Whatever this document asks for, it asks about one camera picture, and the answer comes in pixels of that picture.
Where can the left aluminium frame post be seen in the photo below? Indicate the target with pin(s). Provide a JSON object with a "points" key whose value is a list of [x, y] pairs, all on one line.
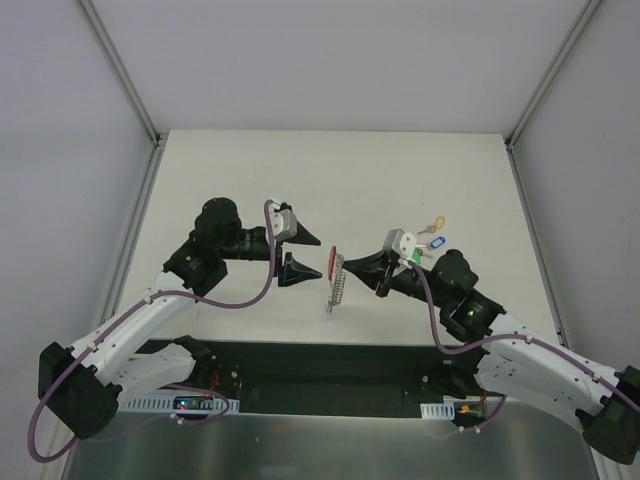
{"points": [[97, 27]]}

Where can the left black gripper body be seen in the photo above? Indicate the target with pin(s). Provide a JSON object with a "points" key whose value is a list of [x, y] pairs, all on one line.
{"points": [[279, 251]]}

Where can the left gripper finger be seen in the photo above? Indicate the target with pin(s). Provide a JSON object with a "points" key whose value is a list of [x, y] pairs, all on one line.
{"points": [[293, 232], [293, 272]]}

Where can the right aluminium frame post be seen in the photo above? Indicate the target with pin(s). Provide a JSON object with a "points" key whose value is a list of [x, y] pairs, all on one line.
{"points": [[587, 14]]}

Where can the white cable duct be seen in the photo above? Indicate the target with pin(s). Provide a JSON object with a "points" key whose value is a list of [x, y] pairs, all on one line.
{"points": [[438, 411], [185, 404]]}

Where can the left white cable duct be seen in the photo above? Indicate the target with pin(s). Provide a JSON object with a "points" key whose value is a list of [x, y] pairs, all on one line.
{"points": [[185, 404]]}

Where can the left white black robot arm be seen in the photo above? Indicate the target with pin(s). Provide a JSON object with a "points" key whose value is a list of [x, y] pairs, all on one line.
{"points": [[86, 383]]}

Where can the blue tagged key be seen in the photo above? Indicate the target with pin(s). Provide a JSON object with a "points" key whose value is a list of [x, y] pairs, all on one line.
{"points": [[433, 244]]}

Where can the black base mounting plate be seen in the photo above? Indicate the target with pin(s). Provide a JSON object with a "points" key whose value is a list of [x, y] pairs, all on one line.
{"points": [[378, 381]]}

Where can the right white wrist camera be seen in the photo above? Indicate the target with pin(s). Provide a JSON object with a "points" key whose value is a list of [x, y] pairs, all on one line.
{"points": [[401, 243]]}

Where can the right white cable duct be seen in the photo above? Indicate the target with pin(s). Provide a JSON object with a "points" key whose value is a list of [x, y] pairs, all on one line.
{"points": [[438, 411]]}

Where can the green tagged key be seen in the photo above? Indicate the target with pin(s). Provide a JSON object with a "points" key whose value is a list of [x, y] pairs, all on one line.
{"points": [[419, 256]]}

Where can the red handled metal keyring holder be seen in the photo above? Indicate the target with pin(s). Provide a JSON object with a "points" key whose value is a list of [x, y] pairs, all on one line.
{"points": [[336, 278]]}

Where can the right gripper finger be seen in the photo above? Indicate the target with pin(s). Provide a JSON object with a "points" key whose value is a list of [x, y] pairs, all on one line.
{"points": [[374, 280], [370, 264]]}

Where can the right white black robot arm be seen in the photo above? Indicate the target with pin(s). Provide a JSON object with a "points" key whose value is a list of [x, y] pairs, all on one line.
{"points": [[600, 402]]}

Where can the aluminium frame post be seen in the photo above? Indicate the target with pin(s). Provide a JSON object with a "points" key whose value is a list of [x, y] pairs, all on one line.
{"points": [[587, 14], [97, 27]]}

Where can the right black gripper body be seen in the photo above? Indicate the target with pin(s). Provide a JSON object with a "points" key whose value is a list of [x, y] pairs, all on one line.
{"points": [[386, 275]]}

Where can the yellow tagged key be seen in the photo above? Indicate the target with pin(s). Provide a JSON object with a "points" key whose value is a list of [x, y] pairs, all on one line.
{"points": [[434, 227]]}

